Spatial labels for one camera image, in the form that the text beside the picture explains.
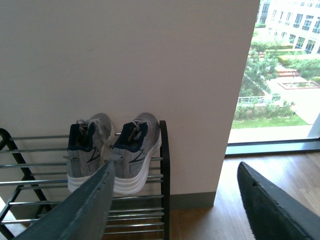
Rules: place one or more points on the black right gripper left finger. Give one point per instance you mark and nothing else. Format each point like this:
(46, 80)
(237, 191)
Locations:
(82, 215)

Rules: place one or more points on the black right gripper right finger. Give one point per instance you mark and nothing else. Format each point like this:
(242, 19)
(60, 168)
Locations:
(271, 212)

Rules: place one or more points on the grey knit sneaker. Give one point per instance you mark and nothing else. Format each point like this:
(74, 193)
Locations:
(139, 140)
(87, 141)

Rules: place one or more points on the black metal shoe rack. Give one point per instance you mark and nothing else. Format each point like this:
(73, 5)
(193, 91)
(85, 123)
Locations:
(33, 181)

